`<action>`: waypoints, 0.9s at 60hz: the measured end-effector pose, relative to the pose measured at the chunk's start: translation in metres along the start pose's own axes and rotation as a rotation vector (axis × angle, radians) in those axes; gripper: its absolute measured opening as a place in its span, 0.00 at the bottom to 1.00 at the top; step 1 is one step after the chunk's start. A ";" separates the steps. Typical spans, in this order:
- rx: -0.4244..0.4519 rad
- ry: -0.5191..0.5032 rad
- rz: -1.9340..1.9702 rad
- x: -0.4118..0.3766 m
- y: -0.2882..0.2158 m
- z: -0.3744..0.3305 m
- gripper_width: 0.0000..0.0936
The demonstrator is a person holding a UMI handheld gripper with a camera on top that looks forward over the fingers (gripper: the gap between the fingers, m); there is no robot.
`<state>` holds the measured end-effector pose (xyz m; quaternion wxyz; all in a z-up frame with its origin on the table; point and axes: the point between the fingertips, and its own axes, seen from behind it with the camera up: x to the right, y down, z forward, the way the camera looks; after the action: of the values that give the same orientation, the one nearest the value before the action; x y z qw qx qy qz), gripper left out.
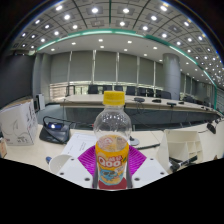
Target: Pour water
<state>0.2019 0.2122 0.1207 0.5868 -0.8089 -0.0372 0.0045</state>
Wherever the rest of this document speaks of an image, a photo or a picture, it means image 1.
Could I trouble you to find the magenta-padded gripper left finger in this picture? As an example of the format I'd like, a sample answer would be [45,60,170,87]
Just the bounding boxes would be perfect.
[56,144,99,189]

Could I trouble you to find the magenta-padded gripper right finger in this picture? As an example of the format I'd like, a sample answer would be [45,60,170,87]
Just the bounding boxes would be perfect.
[126,144,169,189]

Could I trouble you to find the yellow-capped orange drink bottle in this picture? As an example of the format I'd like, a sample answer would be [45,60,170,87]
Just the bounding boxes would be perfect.
[93,90,133,191]

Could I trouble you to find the white paper sheet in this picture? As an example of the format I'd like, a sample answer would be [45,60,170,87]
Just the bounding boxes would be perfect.
[61,132,98,158]

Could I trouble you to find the flat round red coaster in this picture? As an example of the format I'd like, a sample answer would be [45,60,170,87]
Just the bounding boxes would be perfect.
[98,178,129,191]

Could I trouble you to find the black markers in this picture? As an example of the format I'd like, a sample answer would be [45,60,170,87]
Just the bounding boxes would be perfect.
[169,154,198,173]

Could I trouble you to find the white desk organizer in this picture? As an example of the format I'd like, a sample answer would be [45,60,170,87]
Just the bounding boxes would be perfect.
[156,129,204,174]

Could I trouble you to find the black conference microphone unit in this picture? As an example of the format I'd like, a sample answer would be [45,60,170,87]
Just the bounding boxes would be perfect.
[38,115,76,145]

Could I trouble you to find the long curved conference table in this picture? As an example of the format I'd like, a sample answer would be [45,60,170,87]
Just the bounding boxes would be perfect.
[59,94,221,129]

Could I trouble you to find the white cardboard box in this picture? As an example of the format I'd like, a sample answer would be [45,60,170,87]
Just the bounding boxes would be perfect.
[0,98,39,147]

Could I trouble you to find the black table microphone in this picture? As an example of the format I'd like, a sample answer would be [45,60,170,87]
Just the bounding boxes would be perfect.
[206,122,218,134]

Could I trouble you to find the grey boxy monitor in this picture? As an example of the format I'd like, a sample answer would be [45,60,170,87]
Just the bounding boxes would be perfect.
[34,93,46,111]

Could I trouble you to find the group of black office chairs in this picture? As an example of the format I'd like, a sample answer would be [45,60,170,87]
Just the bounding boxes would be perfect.
[87,84,214,104]

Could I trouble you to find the group of ceiling lights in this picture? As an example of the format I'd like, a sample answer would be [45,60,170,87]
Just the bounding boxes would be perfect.
[19,0,224,78]

